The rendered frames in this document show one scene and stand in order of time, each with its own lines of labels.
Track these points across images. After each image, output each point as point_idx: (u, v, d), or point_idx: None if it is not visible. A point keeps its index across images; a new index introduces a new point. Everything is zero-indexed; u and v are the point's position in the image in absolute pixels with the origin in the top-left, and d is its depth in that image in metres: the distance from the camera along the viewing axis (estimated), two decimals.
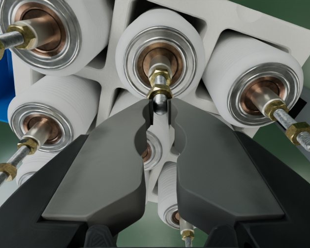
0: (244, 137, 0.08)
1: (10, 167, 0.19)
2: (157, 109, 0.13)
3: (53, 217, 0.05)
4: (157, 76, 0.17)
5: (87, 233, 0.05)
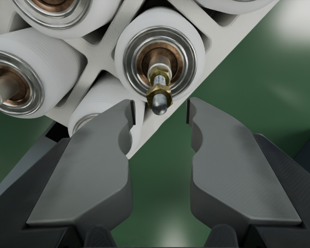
0: (263, 140, 0.08)
1: None
2: (161, 111, 0.13)
3: (39, 223, 0.05)
4: None
5: (87, 233, 0.05)
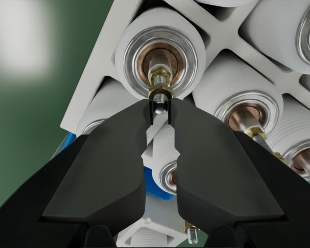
0: (244, 137, 0.08)
1: (188, 222, 0.23)
2: (157, 108, 0.13)
3: (53, 217, 0.05)
4: (160, 75, 0.17)
5: (87, 233, 0.05)
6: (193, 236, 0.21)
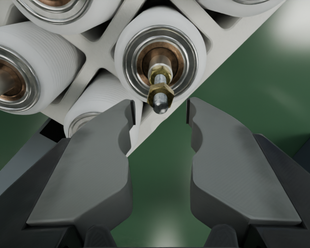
0: (263, 140, 0.08)
1: None
2: (161, 110, 0.13)
3: (39, 223, 0.05)
4: (154, 81, 0.17)
5: (87, 233, 0.05)
6: None
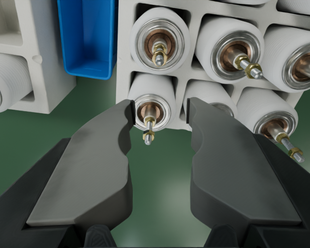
0: (263, 140, 0.08)
1: (164, 52, 0.24)
2: None
3: (39, 223, 0.05)
4: None
5: (87, 233, 0.05)
6: (163, 59, 0.23)
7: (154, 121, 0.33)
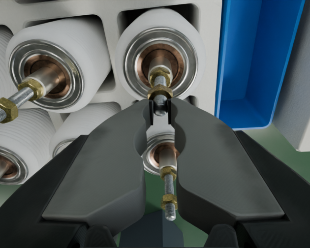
0: (244, 137, 0.08)
1: (148, 99, 0.14)
2: None
3: (53, 217, 0.05)
4: None
5: (87, 233, 0.05)
6: (153, 105, 0.13)
7: None
